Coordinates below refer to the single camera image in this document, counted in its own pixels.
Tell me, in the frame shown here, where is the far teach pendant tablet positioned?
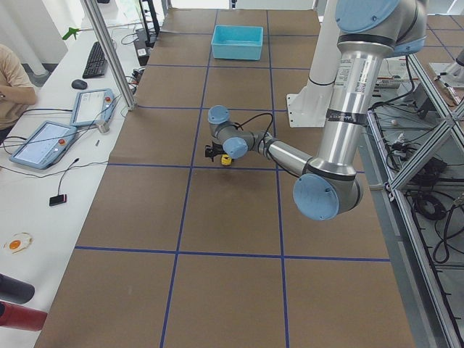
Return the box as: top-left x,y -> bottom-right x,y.
70,88 -> 115,127

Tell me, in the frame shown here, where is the teach pendant tablet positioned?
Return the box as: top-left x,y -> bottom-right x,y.
70,88 -> 115,127
9,121 -> 78,170

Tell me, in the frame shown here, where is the yellow beetle toy car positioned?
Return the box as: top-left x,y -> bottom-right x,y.
220,154 -> 233,166

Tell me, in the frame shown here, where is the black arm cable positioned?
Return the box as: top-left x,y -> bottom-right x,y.
234,112 -> 275,136

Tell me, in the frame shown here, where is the fried egg toy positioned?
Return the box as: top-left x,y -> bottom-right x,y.
3,233 -> 33,254

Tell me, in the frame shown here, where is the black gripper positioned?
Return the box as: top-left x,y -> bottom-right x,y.
204,142 -> 225,160

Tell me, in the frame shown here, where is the seated person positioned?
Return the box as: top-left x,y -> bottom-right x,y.
1,44 -> 37,142

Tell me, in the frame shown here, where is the aluminium frame post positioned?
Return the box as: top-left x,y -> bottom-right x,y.
83,0 -> 136,111

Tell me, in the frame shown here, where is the near teach pendant tablet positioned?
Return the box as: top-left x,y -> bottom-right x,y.
9,121 -> 78,170

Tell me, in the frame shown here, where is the light blue plastic bin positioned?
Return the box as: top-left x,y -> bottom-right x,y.
211,25 -> 263,61

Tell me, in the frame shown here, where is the black keyboard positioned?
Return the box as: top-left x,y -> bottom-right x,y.
82,41 -> 107,79

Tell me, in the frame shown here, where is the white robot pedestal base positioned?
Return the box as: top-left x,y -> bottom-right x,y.
286,0 -> 341,128

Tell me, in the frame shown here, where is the aluminium frame rack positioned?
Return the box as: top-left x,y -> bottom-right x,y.
363,47 -> 463,347

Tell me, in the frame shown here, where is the black computer mouse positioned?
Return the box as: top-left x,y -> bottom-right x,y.
71,79 -> 88,90

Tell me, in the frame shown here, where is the red cylinder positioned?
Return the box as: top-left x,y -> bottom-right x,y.
1,302 -> 48,331

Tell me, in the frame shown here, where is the small black device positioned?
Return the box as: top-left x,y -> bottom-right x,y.
49,194 -> 67,207

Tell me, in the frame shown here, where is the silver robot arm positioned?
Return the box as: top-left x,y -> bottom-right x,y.
205,1 -> 428,220

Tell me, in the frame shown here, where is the black cylinder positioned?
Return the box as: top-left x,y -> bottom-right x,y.
1,274 -> 35,305

